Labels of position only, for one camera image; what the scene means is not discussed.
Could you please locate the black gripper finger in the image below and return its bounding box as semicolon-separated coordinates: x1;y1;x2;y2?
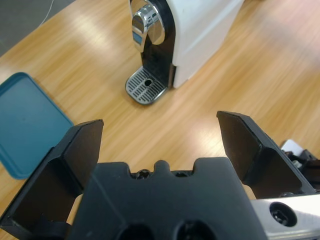
0;119;105;240
216;111;318;200

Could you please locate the white capsule coffee machine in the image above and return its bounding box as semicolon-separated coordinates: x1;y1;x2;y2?
124;0;245;106

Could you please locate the teal plastic tray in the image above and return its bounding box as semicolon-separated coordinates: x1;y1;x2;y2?
0;72;75;180

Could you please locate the thin white cable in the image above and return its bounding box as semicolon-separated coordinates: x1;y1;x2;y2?
39;0;56;26

